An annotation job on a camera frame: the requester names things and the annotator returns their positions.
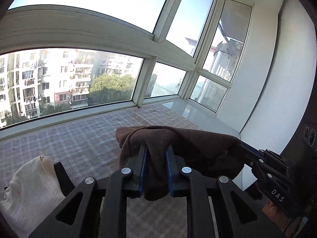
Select dark brown garment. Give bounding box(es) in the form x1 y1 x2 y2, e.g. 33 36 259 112
116 126 244 201

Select cream knit garment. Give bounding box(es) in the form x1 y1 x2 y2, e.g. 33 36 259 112
1 156 65 237

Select black pants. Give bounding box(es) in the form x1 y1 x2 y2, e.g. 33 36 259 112
54 162 75 197

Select person's right hand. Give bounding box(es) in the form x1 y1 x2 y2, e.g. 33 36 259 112
262 200 301 237

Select pink plaid table cloth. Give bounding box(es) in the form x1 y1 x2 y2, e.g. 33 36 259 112
1 105 197 237

